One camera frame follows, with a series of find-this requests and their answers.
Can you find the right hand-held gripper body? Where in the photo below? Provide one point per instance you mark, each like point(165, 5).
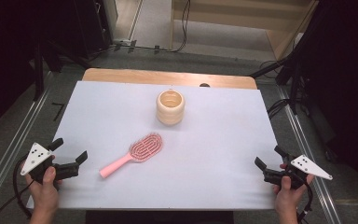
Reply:
point(307, 166)

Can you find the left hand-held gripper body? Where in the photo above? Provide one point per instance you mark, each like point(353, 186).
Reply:
point(36, 157)

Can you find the pink hairbrush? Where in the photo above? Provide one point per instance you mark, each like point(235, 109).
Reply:
point(145, 148)

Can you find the beige ribbed cup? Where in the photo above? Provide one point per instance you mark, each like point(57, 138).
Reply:
point(170, 107)

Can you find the person's right hand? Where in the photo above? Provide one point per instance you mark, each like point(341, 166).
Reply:
point(287, 196)

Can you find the person's left hand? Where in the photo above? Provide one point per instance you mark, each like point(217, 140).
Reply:
point(44, 193)

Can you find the white table mat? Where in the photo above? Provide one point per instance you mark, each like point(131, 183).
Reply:
point(199, 155)

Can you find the black metal stand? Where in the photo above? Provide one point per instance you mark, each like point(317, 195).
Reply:
point(293, 81)
point(38, 71)

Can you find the wooden table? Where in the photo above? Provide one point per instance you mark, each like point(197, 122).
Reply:
point(130, 76)

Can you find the dark curtain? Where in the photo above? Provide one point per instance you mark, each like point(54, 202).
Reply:
point(345, 77)

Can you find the person's dark clothing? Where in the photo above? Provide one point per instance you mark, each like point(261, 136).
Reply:
point(158, 217)

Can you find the wooden platform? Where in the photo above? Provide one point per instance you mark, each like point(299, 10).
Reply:
point(230, 18)

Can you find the metal floor rail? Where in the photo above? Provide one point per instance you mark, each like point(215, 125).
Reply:
point(15, 146)
point(304, 146)

